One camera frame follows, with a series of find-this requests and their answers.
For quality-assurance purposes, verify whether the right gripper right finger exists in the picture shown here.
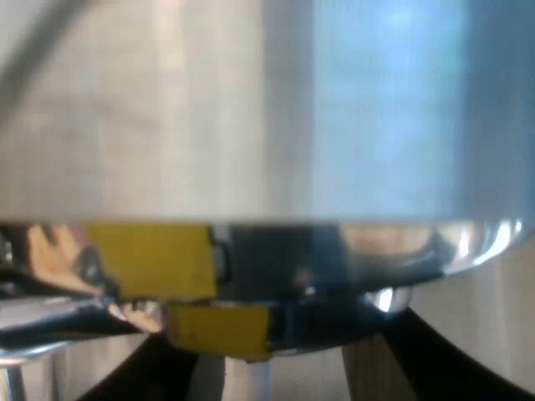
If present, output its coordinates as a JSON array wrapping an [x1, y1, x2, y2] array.
[[374, 307, 535, 401]]

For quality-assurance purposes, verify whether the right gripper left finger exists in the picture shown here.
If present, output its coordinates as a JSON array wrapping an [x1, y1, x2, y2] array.
[[78, 328, 202, 401]]

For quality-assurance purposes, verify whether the steel espresso machine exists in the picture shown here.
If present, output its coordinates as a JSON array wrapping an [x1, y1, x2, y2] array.
[[0, 0, 535, 401]]

